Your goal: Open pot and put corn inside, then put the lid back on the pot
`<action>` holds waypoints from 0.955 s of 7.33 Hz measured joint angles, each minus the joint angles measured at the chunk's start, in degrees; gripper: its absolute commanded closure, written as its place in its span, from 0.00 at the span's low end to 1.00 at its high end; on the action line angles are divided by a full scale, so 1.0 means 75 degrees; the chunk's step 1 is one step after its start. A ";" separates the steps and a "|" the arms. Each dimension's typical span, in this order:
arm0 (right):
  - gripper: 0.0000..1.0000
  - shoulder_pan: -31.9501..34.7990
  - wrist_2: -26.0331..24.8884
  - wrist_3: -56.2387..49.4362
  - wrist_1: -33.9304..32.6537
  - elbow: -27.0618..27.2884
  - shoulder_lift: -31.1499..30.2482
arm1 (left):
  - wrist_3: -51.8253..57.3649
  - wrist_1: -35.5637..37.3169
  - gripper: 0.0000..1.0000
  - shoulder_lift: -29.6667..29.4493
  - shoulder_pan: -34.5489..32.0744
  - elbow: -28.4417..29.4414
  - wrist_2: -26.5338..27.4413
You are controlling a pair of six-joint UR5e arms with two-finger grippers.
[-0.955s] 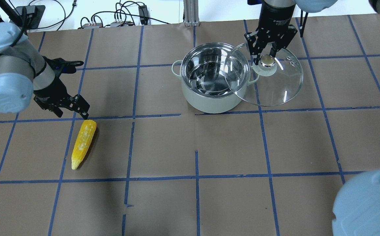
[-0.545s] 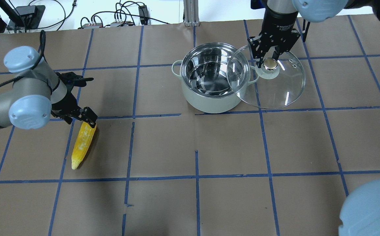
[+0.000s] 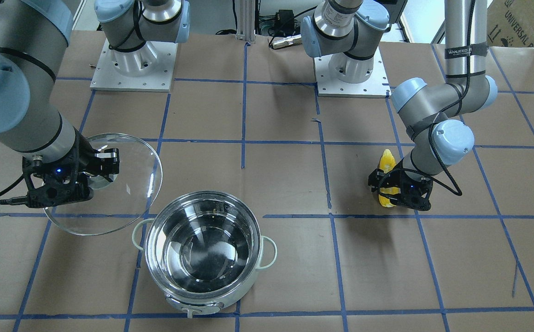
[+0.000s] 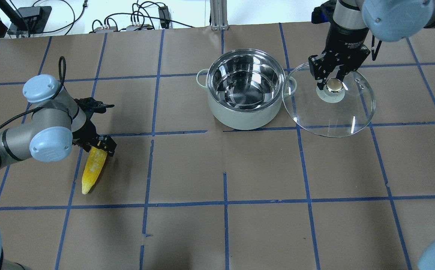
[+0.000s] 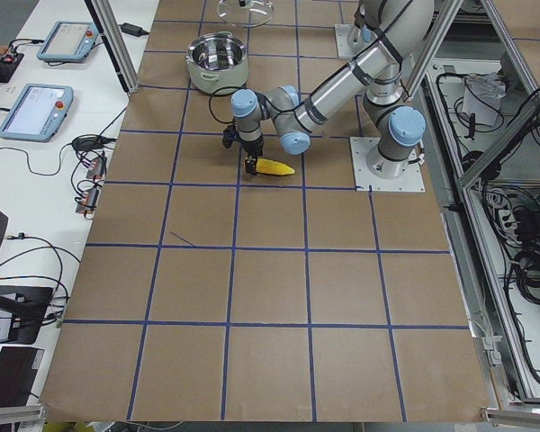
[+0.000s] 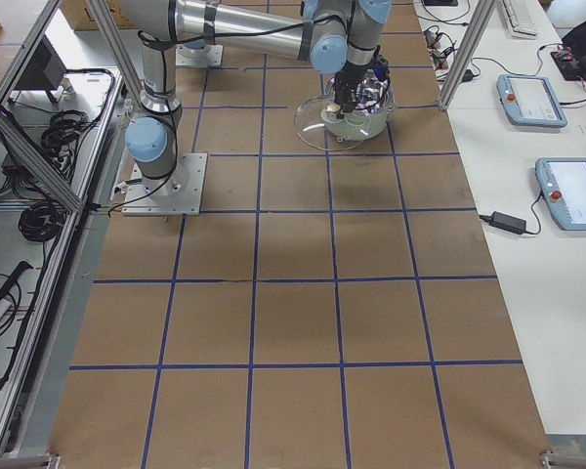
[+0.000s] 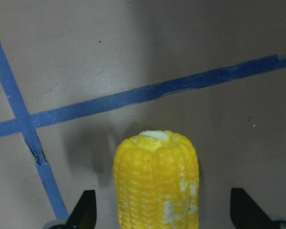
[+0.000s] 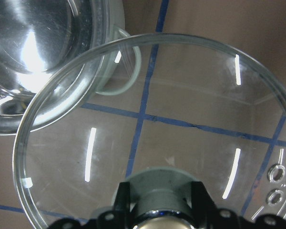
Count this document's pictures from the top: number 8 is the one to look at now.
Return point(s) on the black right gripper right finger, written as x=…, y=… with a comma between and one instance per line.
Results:
x=206, y=214

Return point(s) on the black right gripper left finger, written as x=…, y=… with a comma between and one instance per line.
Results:
x=119, y=217

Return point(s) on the glass pot lid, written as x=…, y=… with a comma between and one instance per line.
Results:
x=199, y=110

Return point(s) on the pale green cooking pot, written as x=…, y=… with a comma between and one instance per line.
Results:
x=38, y=37

